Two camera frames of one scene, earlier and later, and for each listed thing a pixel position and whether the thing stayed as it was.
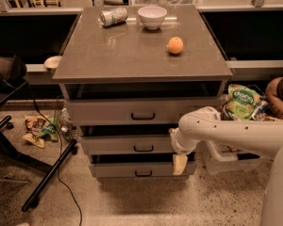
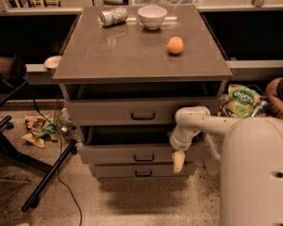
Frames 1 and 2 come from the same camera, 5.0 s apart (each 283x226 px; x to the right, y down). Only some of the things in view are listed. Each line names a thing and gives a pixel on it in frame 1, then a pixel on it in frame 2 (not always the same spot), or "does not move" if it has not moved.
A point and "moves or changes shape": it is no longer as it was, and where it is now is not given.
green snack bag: x=241 y=101 does not move
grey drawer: x=125 y=144 moves or changes shape
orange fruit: x=174 y=45 does not move
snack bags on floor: x=39 y=128 does not move
